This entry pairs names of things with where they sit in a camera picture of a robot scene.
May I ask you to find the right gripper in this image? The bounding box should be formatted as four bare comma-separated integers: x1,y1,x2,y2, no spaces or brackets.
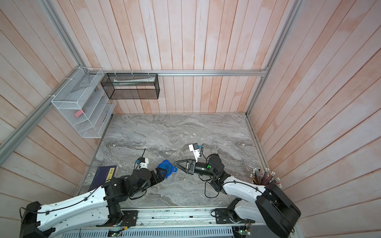
176,160,218,179

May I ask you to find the blue container lid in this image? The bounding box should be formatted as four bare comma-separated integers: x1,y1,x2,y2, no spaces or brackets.
158,160,178,177

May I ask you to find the clear plastic container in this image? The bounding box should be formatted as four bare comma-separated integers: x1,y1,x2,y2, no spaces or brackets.
163,171,180,183

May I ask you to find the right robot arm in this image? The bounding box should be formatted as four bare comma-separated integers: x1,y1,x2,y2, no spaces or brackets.
174,154,301,238

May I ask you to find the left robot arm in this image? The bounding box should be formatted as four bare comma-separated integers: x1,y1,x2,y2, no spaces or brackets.
19,168,167,238

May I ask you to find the dark blue book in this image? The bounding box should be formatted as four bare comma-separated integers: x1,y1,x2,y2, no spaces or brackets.
88,165,119,191

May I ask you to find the pencil holder with pencils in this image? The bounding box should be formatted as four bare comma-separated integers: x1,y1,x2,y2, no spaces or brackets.
250,168,282,188

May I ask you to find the pink eraser block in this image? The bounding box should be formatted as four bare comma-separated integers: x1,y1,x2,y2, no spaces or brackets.
74,110,84,118

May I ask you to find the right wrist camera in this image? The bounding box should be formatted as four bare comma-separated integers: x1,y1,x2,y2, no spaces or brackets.
189,143,202,162

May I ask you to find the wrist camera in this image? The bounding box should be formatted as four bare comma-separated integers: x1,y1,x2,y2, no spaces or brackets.
189,143,202,162
136,157,149,169

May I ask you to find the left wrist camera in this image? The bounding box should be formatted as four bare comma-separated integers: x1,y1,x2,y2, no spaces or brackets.
136,157,149,169

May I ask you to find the aluminium front rail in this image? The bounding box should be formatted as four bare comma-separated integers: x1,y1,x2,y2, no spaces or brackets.
52,204,298,230

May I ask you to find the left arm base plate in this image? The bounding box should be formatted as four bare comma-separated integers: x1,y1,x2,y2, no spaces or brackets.
97,210,139,228

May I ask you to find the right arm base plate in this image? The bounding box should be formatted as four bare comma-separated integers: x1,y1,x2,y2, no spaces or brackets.
210,208,256,225

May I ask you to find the black wire mesh basket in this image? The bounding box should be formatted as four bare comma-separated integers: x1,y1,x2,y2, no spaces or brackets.
101,72,160,100

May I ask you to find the white wire mesh shelf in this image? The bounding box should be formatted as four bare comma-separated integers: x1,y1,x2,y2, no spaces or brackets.
52,67,116,139

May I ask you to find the aluminium frame bar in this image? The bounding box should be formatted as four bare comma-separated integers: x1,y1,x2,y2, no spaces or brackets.
103,69,267,77

